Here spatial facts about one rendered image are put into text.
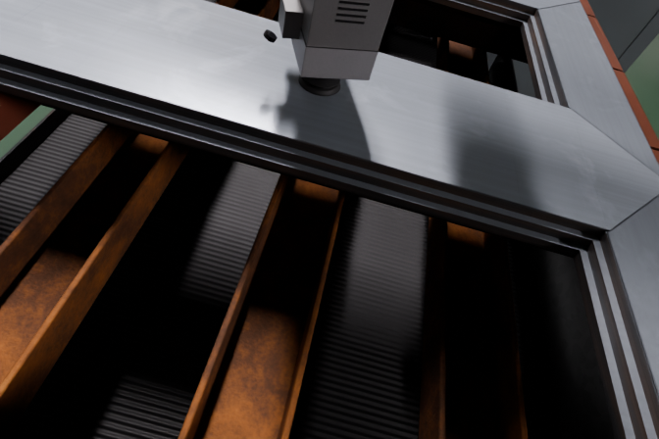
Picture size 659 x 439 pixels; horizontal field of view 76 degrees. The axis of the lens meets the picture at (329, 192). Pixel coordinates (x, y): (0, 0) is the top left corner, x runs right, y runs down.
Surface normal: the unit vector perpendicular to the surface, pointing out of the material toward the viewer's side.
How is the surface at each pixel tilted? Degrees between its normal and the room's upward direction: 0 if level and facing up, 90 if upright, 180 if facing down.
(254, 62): 0
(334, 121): 0
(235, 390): 0
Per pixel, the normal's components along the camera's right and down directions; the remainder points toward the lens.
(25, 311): 0.20, -0.63
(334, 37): 0.20, 0.77
